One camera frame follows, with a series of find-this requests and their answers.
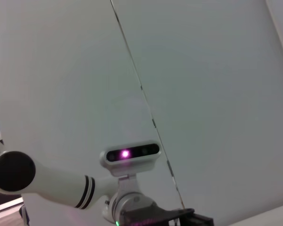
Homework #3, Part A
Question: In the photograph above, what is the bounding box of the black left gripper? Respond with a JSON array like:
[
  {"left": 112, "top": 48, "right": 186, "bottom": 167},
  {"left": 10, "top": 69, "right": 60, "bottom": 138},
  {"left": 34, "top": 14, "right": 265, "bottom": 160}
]
[{"left": 121, "top": 204, "right": 214, "bottom": 226}]

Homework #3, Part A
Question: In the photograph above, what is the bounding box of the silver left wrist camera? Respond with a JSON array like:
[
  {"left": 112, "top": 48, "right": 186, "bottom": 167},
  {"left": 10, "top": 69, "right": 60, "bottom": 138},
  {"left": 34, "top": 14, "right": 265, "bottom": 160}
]
[{"left": 99, "top": 140, "right": 162, "bottom": 182}]

